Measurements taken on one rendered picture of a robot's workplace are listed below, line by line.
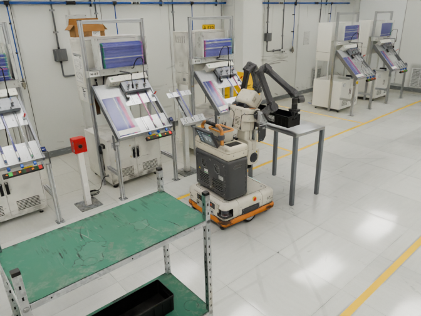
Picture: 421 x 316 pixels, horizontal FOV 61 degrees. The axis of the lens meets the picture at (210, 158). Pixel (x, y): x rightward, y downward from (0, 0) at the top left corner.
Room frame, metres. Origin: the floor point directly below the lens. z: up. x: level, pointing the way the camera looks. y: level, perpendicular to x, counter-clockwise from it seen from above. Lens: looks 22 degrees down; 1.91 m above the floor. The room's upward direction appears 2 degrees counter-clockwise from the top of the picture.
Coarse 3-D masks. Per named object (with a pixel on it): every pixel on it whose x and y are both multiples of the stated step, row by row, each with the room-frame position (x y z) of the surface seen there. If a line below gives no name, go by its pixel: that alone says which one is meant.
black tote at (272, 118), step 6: (270, 114) 3.54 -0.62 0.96; (276, 114) 3.47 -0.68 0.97; (282, 114) 3.63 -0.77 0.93; (288, 114) 3.56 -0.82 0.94; (270, 120) 3.54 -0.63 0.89; (276, 120) 3.47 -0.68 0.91; (282, 120) 3.40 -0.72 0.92; (288, 120) 3.34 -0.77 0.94; (294, 120) 3.39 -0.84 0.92; (282, 126) 3.40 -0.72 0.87; (288, 126) 3.34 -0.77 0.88
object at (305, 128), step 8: (272, 128) 3.59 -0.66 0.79; (280, 128) 3.55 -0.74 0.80; (288, 128) 3.54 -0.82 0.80; (296, 128) 3.54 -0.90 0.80; (304, 128) 3.53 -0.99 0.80; (312, 128) 3.52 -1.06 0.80; (320, 128) 3.53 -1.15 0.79; (296, 136) 3.32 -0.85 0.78; (320, 136) 3.57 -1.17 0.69; (296, 144) 3.32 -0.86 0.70; (320, 144) 3.56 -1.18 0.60; (296, 152) 3.33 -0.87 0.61; (320, 152) 3.56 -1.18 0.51; (296, 160) 3.33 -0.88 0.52; (320, 160) 3.56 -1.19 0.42; (320, 168) 3.57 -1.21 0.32
